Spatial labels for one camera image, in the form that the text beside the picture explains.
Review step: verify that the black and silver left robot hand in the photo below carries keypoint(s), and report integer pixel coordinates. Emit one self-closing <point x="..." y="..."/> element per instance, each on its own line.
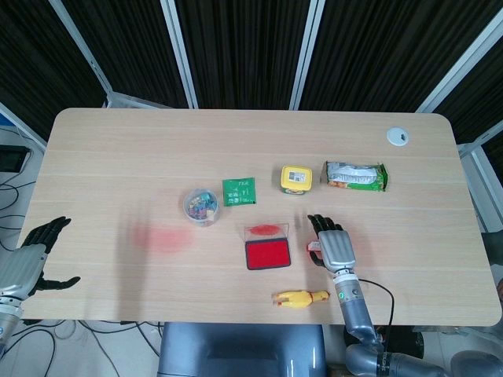
<point x="21" y="261"/>

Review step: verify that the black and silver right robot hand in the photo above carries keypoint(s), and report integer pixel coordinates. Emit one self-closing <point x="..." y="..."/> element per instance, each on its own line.
<point x="337" y="248"/>

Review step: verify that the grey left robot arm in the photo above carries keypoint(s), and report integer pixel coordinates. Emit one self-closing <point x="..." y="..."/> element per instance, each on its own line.
<point x="7" y="316"/>

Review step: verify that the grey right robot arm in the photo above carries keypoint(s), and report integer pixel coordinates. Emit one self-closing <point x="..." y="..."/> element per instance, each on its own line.
<point x="355" y="310"/>

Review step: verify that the yellow rubber chicken toy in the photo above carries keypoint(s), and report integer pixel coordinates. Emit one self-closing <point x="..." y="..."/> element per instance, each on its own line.
<point x="298" y="298"/>

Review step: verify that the red ink pad clear lid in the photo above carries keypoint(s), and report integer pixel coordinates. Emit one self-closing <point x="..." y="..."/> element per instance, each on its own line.
<point x="267" y="254"/>

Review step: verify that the green silver snack packet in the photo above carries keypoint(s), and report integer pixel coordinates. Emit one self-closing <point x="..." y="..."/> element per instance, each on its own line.
<point x="353" y="176"/>

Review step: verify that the yellow lidded jar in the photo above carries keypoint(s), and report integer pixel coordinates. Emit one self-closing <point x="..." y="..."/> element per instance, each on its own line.
<point x="296" y="177"/>

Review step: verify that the black box device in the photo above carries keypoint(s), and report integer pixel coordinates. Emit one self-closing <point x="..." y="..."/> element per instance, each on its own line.
<point x="12" y="158"/>

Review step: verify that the green tea sachet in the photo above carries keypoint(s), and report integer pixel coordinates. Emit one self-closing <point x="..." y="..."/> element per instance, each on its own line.
<point x="238" y="191"/>

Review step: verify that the grey robot torso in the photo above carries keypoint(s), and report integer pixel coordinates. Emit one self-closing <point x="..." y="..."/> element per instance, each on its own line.
<point x="239" y="349"/>

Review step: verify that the clear round tub of clips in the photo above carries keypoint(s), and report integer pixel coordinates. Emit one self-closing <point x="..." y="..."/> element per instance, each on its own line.
<point x="201" y="207"/>

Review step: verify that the white aluminium partition post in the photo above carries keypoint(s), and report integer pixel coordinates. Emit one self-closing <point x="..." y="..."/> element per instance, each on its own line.
<point x="80" y="47"/>
<point x="306" y="55"/>
<point x="460" y="63"/>
<point x="178" y="51"/>

